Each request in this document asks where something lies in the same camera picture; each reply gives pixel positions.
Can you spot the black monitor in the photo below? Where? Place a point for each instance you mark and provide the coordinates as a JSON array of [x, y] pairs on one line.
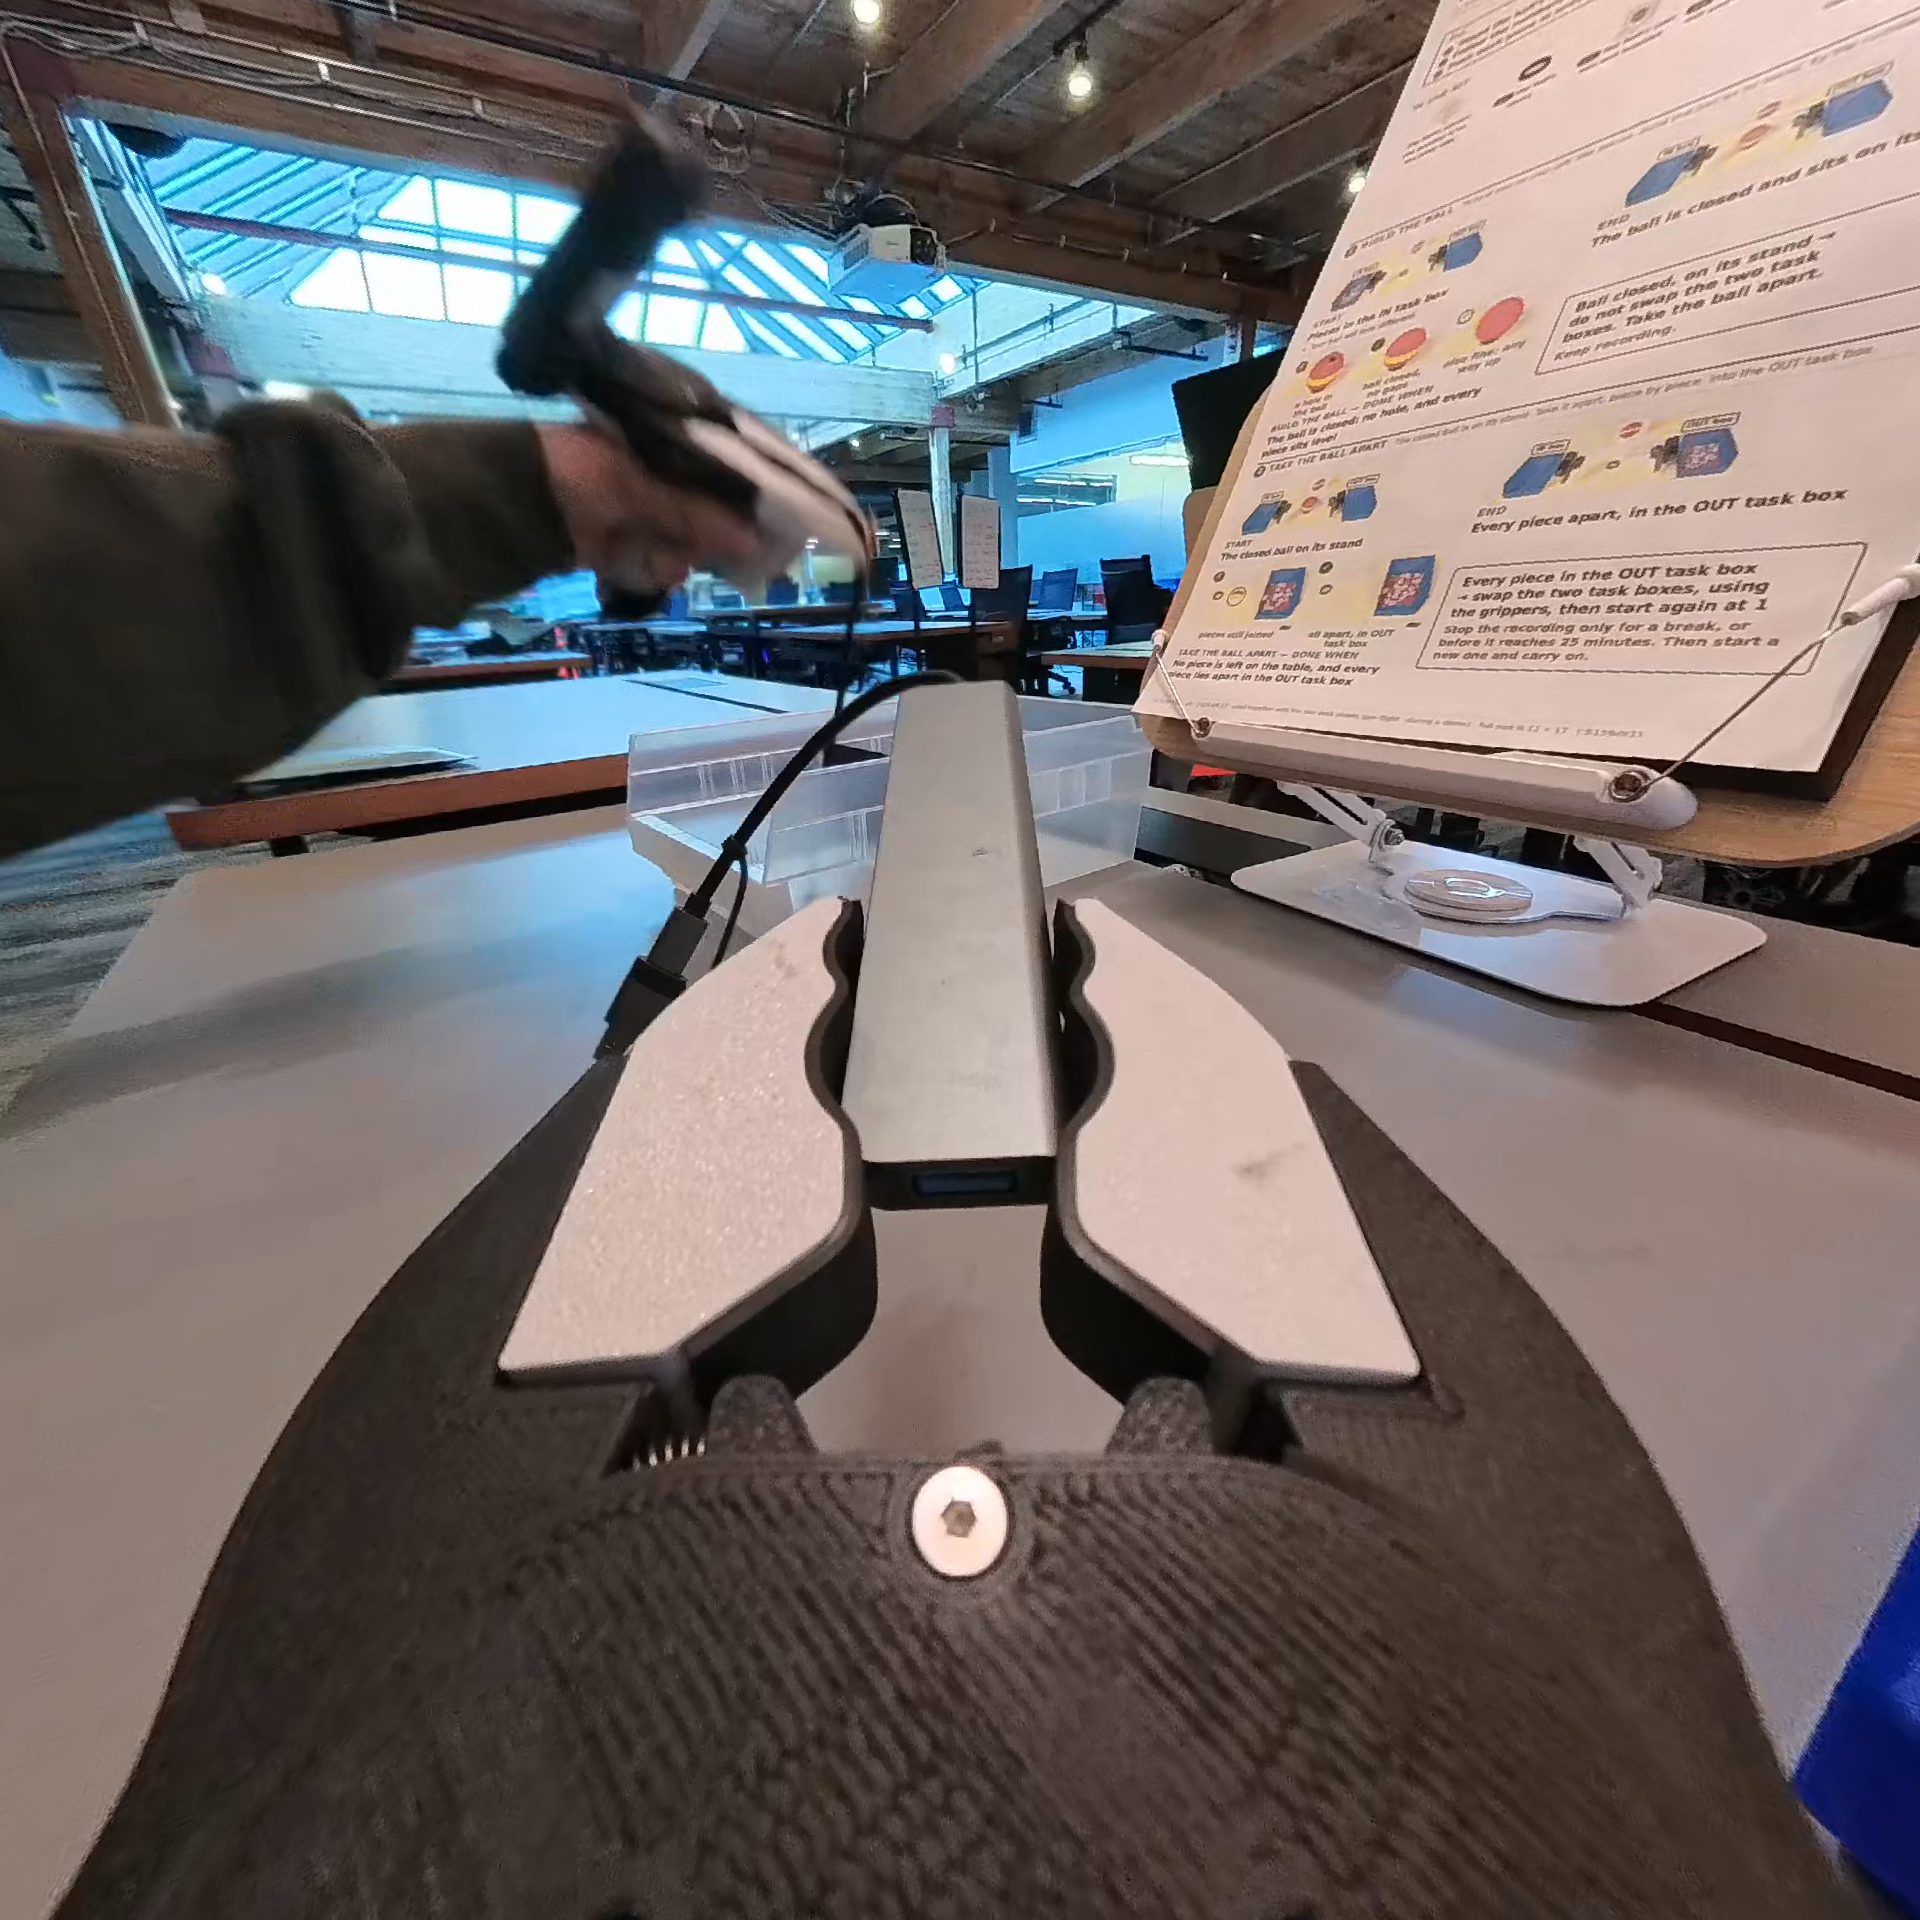
[[1215, 428]]

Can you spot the printed instruction sheet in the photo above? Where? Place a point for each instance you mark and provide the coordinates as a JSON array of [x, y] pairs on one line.
[[1620, 450]]

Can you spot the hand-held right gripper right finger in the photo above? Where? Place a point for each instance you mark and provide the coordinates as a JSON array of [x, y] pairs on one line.
[[1230, 1155]]

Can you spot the background document stand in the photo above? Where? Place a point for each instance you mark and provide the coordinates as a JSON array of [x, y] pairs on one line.
[[979, 539], [919, 538]]

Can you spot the wooden-edged background table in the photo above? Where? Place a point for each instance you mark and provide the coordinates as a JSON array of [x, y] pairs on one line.
[[494, 750]]

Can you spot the person's left hand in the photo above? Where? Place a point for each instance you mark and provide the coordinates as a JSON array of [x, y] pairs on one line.
[[630, 516]]

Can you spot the clear plastic bin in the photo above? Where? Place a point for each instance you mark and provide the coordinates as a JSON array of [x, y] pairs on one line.
[[779, 796]]

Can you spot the blue plastic bin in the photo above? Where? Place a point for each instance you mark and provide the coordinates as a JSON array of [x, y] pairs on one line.
[[1868, 1770]]

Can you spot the person's left forearm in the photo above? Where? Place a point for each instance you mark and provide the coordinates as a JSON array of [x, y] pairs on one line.
[[224, 599]]

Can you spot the grey desk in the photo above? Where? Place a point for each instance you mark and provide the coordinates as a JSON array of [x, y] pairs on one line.
[[300, 1200]]

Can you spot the white ceiling projector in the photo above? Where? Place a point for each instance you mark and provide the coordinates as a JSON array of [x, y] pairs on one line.
[[886, 264]]

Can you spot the ceiling spotlight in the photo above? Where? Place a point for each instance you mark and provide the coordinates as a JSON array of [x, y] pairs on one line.
[[1079, 78]]

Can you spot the grey metal usb hub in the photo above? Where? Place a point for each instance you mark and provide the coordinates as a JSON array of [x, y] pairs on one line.
[[950, 930]]

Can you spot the black office chair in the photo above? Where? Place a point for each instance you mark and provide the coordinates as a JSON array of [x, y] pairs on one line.
[[998, 608]]

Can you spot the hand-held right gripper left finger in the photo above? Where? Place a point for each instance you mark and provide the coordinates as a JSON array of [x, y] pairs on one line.
[[690, 1155]]

